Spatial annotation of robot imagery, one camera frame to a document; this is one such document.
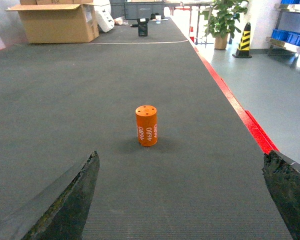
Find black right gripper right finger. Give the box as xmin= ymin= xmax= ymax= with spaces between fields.
xmin=262 ymin=150 xmax=300 ymax=240

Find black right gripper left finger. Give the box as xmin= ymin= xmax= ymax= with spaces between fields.
xmin=0 ymin=151 xmax=100 ymax=240

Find orange cylinder cap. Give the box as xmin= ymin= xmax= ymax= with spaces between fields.
xmin=135 ymin=105 xmax=158 ymax=147

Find blue bin on shelf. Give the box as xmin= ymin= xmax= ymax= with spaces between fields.
xmin=286 ymin=32 xmax=300 ymax=47
xmin=271 ymin=29 xmax=290 ymax=42

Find stainless steel shelf rack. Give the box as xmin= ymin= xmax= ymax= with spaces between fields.
xmin=266 ymin=3 xmax=300 ymax=56

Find yellow black traffic cone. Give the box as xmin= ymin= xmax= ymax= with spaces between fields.
xmin=232 ymin=22 xmax=252 ymax=59

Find potted green plant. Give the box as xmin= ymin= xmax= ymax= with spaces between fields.
xmin=205 ymin=0 xmax=249 ymax=50

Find large cardboard box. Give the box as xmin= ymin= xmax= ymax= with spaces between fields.
xmin=6 ymin=0 xmax=99 ymax=44

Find white foam packaging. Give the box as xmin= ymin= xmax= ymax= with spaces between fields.
xmin=93 ymin=0 xmax=115 ymax=33

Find black small box on table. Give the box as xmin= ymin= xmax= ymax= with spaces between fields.
xmin=137 ymin=18 xmax=150 ymax=37

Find white paper cup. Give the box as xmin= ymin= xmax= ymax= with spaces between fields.
xmin=155 ymin=15 xmax=162 ymax=24

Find grey storage crates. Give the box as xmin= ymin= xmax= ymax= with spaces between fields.
xmin=109 ymin=0 xmax=166 ymax=20

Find red table frame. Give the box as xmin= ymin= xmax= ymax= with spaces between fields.
xmin=183 ymin=34 xmax=279 ymax=154

